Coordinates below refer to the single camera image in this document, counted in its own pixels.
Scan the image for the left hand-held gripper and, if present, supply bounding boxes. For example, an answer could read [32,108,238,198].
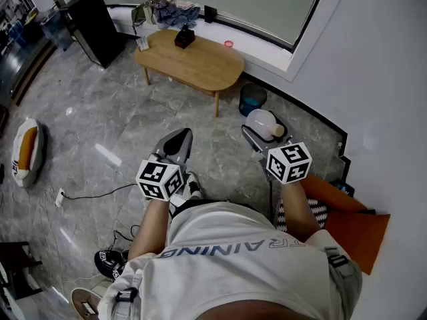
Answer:
[135,127,193,202]

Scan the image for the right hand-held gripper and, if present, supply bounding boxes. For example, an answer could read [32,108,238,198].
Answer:
[242,111,313,185]

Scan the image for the person's right forearm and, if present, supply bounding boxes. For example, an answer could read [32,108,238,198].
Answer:
[282,180,323,243]

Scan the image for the person's left forearm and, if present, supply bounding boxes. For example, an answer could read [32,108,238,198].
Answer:
[128,197,171,261]

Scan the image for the wooden coffee table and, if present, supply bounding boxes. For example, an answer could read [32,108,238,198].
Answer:
[133,28,246,118]

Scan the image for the person's left white shoe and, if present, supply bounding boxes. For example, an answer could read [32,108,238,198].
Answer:
[169,171,203,213]

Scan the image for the person's black shorts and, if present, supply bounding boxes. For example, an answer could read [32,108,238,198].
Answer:
[171,198,268,220]

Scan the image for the orange cushion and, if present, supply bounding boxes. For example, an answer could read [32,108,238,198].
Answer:
[300,174,368,213]
[325,210,391,275]

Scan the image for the black and white striped cushion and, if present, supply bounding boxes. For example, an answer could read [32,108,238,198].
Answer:
[276,197,330,233]

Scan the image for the small black box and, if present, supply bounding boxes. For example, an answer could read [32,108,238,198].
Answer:
[174,24,196,49]

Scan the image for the large window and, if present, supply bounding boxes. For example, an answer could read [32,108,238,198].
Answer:
[143,0,330,53]

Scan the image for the black device with printed tags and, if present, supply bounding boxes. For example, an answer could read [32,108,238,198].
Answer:
[94,249,130,280]

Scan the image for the plaid shirt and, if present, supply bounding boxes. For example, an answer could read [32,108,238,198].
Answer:
[155,5,187,26]

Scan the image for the person's white t-shirt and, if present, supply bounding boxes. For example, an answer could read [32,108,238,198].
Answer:
[98,201,363,320]

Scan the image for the blue denim garment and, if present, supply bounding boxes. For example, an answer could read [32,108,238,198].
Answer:
[173,4,201,27]

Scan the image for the black block on windowsill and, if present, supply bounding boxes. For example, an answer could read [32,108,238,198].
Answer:
[203,5,218,25]

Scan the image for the green fabric bag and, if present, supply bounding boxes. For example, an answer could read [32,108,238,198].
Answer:
[131,2,157,27]

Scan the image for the black cabinet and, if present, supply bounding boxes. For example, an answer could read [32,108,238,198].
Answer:
[61,0,126,69]

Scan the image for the white and orange pet bed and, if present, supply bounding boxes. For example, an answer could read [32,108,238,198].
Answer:
[11,117,46,188]

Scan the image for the clear glass tank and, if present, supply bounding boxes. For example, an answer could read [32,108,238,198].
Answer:
[39,8,73,51]

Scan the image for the dark wooden-edged counter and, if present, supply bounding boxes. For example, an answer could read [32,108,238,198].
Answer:
[0,38,57,108]

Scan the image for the round wooden stool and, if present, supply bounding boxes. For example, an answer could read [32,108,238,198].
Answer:
[70,287,103,320]

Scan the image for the dark wooden chair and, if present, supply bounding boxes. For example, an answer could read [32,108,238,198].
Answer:
[0,241,44,300]

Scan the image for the cluttered shelf unit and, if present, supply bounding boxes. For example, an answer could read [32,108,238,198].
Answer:
[0,0,38,48]

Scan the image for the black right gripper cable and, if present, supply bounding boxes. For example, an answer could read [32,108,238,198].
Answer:
[268,180,275,220]

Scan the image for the black power cable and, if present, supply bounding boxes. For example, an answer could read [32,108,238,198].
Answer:
[62,183,138,201]

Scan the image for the grey right shoulder strap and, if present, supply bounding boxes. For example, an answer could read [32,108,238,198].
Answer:
[325,245,363,313]

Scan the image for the grey shoulder strap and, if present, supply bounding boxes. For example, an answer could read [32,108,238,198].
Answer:
[111,270,143,320]
[325,245,363,313]

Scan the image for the grey left shoulder strap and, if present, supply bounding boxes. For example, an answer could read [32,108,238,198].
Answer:
[111,270,143,320]

